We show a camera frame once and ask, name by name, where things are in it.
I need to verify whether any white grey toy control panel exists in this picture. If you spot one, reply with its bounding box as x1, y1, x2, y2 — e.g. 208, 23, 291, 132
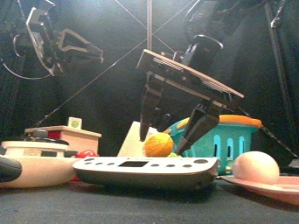
70, 156, 220, 191

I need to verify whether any white toy cooker pot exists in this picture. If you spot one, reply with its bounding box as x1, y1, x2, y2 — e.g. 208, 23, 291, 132
0, 129, 81, 189

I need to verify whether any black cable loop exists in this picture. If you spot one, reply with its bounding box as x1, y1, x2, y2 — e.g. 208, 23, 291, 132
0, 34, 53, 81

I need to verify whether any teal basket with orange rim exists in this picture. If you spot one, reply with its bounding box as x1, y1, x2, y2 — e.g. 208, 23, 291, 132
162, 114, 264, 176

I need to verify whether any orange yarn ball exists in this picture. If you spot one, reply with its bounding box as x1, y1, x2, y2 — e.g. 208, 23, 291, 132
142, 132, 174, 158

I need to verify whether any black rounded object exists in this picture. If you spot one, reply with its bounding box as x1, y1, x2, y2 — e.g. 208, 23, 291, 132
0, 155, 24, 184

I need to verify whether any slanted black frame strut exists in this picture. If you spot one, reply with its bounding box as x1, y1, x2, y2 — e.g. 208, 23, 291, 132
264, 0, 299, 160

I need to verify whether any vertical metal frame pole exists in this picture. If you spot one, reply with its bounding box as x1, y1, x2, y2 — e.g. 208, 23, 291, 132
145, 0, 153, 51

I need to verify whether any cream wedge block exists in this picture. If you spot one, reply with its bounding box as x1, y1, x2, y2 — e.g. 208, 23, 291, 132
116, 120, 160, 158

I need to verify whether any wooden toy box red side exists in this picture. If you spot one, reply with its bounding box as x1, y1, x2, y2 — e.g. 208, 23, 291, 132
22, 125, 102, 156

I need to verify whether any red toy piece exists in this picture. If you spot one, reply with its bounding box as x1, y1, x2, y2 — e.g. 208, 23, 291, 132
69, 150, 98, 182

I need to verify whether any cream toy egg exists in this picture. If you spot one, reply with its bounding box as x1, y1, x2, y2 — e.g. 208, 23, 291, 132
230, 150, 281, 186

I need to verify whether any white card with green dot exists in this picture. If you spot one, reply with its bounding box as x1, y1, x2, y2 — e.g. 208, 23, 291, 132
66, 116, 84, 130

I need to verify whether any pink plate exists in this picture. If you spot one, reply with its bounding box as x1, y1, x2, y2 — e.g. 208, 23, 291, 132
218, 174, 299, 207

